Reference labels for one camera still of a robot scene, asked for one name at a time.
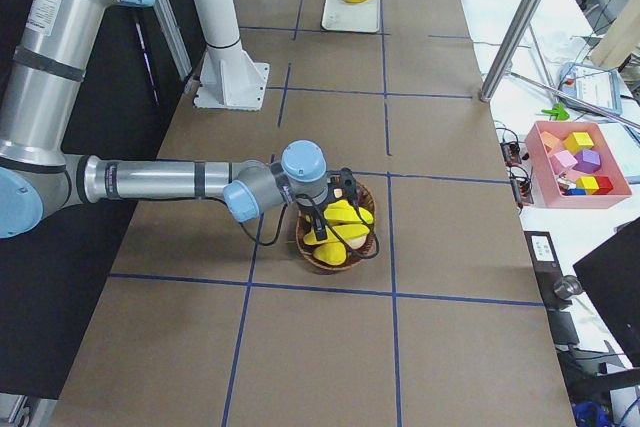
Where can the green plastic clip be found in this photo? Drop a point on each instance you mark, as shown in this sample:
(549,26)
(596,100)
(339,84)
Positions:
(557,112)

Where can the yellow cube block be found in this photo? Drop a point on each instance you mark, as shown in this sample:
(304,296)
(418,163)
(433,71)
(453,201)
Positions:
(577,141)

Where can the blue teach pendant tablet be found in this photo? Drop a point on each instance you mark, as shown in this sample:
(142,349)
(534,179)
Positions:
(592,85)

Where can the brown wicker basket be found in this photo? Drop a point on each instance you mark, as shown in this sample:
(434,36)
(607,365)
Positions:
(368,251)

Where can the silver aluminium frame post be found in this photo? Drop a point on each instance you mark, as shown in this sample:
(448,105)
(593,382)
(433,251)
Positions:
(500,65)

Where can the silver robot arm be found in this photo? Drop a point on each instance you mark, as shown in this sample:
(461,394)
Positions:
(79,125)

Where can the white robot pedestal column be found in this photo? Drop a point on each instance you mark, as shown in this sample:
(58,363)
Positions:
(229,78)

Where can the white rectangular plate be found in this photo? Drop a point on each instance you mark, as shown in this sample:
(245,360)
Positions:
(340,16)

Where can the pink plastic box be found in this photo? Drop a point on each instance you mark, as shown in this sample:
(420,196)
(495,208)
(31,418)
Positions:
(574,189)

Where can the red cube block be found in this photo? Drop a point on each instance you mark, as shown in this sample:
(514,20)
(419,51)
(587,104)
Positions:
(603,185)

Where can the purple cube block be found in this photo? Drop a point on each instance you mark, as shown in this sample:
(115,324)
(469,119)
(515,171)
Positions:
(588,161)

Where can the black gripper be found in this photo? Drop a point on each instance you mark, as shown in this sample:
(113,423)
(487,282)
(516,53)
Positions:
(314,217)

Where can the orange cube block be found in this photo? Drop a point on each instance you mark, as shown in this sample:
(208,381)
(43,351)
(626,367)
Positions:
(549,141)

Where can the circuit board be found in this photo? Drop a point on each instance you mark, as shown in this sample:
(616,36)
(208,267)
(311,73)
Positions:
(511,153)

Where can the pink cube block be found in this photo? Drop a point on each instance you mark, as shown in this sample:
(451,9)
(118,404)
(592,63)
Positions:
(562,161)

